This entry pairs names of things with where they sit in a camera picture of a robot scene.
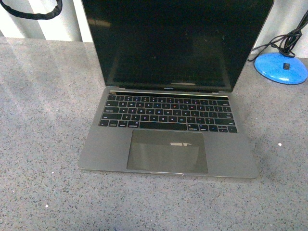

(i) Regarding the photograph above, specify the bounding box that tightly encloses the grey laptop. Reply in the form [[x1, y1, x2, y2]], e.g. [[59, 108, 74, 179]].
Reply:
[[78, 0, 273, 179]]

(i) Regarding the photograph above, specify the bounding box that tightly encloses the blue desk lamp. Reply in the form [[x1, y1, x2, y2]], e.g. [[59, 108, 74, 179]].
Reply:
[[254, 9, 308, 85]]

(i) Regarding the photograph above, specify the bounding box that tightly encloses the black lamp power cable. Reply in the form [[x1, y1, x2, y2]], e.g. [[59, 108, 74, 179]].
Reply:
[[247, 25, 303, 63]]

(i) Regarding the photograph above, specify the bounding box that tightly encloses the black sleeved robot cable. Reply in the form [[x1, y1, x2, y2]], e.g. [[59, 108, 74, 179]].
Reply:
[[0, 0, 64, 20]]

